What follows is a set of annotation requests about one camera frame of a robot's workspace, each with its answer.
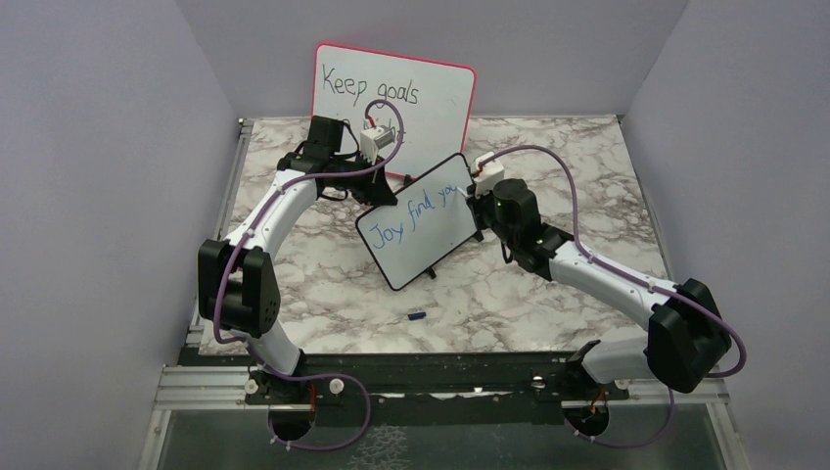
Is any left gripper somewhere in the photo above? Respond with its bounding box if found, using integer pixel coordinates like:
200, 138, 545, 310
331, 150, 398, 207

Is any black framed small whiteboard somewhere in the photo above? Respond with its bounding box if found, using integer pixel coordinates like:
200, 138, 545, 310
355, 154, 478, 291

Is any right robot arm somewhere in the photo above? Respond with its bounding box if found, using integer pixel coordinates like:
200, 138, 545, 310
467, 178, 732, 399

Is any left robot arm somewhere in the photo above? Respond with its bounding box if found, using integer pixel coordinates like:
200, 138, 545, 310
197, 116, 403, 402

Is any pink framed whiteboard with writing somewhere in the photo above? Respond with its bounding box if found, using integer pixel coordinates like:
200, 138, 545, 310
312, 43, 477, 176

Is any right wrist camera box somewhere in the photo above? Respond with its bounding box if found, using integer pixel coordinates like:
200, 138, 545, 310
471, 152, 505, 197

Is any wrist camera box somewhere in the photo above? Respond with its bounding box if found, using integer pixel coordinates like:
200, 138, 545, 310
359, 125, 394, 165
471, 152, 505, 197

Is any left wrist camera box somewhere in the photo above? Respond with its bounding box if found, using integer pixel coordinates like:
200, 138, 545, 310
359, 125, 394, 165

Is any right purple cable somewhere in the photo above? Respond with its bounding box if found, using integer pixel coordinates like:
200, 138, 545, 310
480, 144, 748, 448

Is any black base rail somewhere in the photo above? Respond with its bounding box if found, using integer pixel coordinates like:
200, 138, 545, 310
179, 348, 629, 429

